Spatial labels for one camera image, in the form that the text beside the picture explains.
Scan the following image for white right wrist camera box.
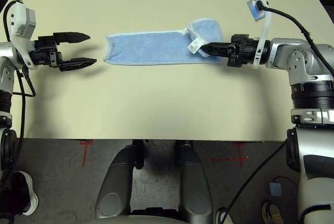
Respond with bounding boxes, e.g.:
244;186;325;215
246;0;272;69

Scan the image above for light blue towel white trim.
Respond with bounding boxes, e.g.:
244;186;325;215
102;18;224;66

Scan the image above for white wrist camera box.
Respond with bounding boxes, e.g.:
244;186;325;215
9;0;40;71
246;0;272;69

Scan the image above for red tape floor mark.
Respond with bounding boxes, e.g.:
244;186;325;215
79;140;94;167

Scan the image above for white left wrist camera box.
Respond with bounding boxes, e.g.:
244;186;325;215
9;0;40;71

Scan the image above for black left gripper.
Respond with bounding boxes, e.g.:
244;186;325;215
28;32;98;73

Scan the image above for yellowish sneaker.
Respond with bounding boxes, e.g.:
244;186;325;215
260;202;284;224

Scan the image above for blue-grey box on floor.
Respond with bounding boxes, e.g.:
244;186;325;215
266;181;282;197

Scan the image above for black sneaker white sole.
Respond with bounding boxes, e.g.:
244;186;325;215
10;171;39;216

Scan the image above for black left camera cable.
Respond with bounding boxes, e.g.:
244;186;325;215
2;0;37;183

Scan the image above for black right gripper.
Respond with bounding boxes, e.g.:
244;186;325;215
202;33;261;67

